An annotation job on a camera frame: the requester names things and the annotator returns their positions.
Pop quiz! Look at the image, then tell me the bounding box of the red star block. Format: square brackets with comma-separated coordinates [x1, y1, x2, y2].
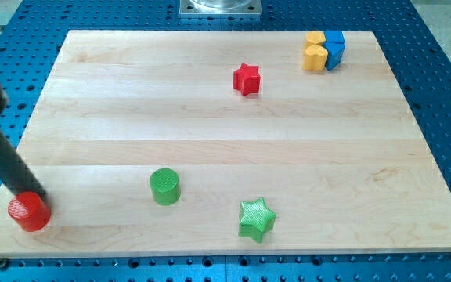
[233, 63, 261, 96]

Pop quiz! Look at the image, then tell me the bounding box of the green cylinder block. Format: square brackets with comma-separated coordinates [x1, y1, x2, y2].
[150, 168, 181, 206]

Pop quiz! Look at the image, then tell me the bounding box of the light wooden board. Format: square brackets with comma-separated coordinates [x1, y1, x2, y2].
[0, 31, 451, 258]

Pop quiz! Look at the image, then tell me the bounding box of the green star block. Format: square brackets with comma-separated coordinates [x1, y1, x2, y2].
[238, 197, 277, 244]

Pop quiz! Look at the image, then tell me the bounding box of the yellow block behind heart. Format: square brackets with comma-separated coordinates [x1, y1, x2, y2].
[303, 31, 326, 50]

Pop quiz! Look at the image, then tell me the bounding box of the blue heart block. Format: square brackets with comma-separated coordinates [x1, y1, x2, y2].
[323, 42, 345, 71]

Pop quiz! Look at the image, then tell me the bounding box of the blue block at back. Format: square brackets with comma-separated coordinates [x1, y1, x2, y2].
[323, 31, 345, 44]

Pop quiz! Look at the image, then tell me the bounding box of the red cylinder block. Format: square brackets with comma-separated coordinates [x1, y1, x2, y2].
[7, 191, 51, 232]

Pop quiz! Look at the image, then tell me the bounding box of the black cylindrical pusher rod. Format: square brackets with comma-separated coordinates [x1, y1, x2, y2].
[0, 130, 46, 200]

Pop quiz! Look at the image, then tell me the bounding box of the blue perforated metal base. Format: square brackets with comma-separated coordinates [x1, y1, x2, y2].
[0, 0, 451, 281]

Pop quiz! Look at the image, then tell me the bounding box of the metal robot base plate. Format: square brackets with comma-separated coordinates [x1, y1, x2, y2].
[179, 0, 262, 19]

